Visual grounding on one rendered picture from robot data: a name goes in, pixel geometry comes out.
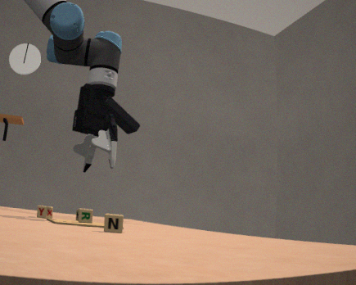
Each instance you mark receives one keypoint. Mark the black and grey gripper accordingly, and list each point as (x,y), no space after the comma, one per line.
(100,120)

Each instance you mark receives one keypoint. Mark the tan flat mat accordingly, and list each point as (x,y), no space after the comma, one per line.
(76,223)

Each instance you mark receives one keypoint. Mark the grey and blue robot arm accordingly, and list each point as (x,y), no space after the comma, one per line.
(68,46)

